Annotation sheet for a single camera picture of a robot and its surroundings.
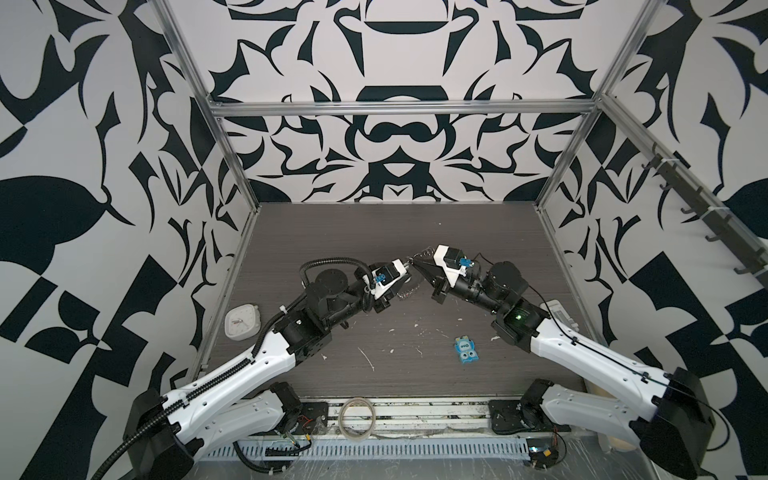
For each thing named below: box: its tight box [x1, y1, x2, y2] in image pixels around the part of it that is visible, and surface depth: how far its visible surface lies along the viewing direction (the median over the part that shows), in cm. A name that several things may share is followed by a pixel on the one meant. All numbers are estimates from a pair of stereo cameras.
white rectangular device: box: [539, 299, 580, 332], surface depth 93 cm
